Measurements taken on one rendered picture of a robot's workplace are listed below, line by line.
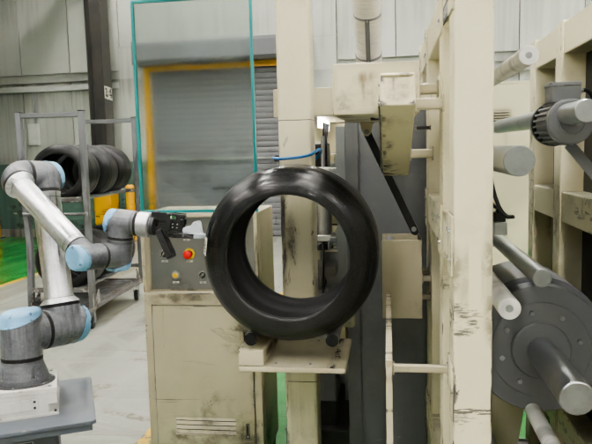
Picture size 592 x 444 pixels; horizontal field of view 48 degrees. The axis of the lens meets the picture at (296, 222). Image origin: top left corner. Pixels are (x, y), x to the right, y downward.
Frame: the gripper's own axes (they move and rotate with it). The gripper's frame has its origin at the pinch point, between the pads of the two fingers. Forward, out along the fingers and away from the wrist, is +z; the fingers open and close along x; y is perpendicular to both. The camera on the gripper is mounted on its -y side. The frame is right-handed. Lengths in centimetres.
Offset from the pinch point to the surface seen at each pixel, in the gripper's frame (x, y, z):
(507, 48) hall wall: 923, 218, 236
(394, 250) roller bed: 21, 0, 66
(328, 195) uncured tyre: -12.3, 20.5, 42.5
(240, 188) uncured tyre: -10.3, 19.2, 13.0
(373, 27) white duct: 69, 88, 48
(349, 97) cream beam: -33, 51, 47
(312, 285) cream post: 28, -19, 37
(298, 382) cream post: 29, -59, 35
